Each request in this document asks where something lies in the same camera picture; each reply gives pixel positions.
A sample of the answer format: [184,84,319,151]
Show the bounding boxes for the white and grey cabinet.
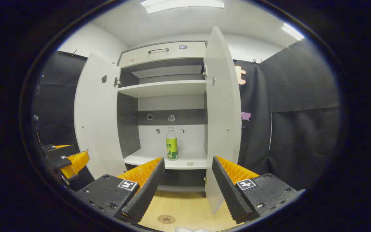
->
[116,40,209,198]

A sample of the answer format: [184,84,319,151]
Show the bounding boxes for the ceiling light panel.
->
[281,23,305,41]

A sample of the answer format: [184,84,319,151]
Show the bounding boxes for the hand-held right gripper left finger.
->
[75,157,166,224]

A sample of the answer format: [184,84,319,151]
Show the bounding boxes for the green label clear bottle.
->
[166,126,178,160]

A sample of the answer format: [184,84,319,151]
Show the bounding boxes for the white cabinet door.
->
[74,53,128,179]
[204,26,242,215]

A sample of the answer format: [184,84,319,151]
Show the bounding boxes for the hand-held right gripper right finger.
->
[211,156,306,225]

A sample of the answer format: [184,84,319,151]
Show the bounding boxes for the round cork coaster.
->
[157,215,176,225]

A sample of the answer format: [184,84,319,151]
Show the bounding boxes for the black backdrop cloth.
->
[33,39,340,191]

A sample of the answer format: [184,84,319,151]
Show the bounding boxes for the white cabinet shelf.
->
[118,80,207,98]
[123,148,208,170]

